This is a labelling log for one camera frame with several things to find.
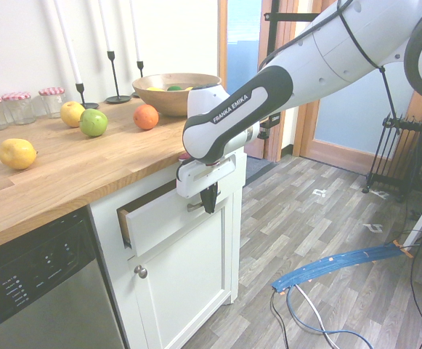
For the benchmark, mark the yellow lemon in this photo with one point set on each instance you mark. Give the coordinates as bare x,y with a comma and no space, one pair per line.
189,88

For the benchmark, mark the dark door mat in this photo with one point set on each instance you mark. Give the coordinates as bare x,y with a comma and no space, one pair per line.
258,169

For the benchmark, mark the wooden framed glass door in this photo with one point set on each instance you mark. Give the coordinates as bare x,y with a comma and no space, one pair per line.
305,145

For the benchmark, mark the black Ulanzi camera clamp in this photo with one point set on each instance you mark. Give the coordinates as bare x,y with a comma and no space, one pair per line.
268,125

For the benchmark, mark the green lime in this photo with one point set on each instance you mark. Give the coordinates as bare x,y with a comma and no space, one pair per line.
174,88

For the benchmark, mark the green apple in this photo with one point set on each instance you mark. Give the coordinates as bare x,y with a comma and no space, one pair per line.
93,123

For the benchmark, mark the grey metal table leg base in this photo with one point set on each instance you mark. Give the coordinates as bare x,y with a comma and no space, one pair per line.
194,207

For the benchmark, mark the yellow banana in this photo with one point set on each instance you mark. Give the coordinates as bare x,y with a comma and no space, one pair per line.
155,88

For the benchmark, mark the black candle holder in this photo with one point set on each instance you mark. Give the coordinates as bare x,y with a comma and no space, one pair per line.
81,94
140,72
118,99

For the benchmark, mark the stainless steel dishwasher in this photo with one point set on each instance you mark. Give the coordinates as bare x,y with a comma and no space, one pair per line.
51,291

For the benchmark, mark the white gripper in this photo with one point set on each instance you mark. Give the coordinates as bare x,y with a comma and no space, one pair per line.
199,180

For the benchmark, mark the yellow pear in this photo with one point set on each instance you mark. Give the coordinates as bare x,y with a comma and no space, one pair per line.
16,154

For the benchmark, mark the white wooden drawer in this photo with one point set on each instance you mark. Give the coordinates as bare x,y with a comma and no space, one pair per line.
174,221

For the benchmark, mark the orange peach fruit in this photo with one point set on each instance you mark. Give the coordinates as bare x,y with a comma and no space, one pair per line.
146,117

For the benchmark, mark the yellow apple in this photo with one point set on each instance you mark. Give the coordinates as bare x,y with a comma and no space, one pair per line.
70,114

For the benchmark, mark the tall white candle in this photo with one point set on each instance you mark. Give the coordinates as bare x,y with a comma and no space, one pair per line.
69,47
135,32
105,25

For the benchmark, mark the large wooden bowl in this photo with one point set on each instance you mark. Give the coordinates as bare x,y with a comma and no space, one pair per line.
163,102

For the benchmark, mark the wooden door frame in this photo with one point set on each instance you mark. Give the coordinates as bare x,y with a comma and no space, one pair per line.
288,36

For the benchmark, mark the black tripod stand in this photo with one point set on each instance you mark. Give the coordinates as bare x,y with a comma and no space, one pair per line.
406,156

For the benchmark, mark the black wall mounted rack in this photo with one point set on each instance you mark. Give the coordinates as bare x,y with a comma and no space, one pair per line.
274,36

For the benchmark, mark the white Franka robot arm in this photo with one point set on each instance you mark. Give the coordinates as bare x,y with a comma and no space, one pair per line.
305,65

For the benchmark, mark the round metal cabinet knob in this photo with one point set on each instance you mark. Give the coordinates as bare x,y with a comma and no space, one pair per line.
141,270

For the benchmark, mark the white kitchen cabinet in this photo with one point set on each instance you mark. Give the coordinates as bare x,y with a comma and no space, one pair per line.
189,283

